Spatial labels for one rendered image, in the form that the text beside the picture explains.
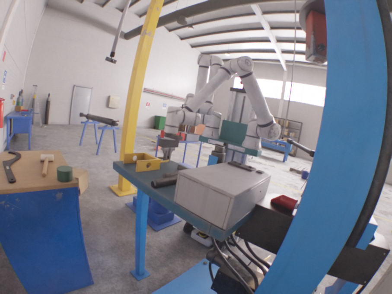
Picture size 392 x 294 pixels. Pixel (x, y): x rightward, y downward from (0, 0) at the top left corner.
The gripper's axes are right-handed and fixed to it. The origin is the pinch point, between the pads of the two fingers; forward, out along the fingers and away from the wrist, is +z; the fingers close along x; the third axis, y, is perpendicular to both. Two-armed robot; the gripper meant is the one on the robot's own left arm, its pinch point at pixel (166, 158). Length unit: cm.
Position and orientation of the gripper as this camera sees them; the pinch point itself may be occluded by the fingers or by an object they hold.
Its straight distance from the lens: 117.0
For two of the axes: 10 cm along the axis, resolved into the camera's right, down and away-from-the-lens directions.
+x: -6.3, 0.2, -7.8
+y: -7.6, -2.4, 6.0
